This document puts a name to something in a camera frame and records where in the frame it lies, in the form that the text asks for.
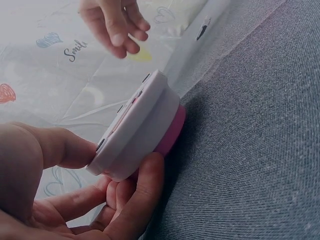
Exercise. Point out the person's right hand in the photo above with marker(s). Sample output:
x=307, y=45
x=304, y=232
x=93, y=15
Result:
x=105, y=17

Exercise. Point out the pink round container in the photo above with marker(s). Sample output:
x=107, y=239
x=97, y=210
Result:
x=175, y=130

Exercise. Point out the person's right fingers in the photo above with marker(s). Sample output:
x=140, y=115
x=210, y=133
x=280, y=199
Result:
x=125, y=35

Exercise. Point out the person's left hand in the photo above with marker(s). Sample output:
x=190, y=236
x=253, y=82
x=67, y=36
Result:
x=22, y=175

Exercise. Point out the person's left thumb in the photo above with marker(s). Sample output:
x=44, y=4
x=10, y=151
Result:
x=62, y=147

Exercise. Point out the white lid with cartoon face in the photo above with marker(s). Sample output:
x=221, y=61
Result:
x=140, y=125

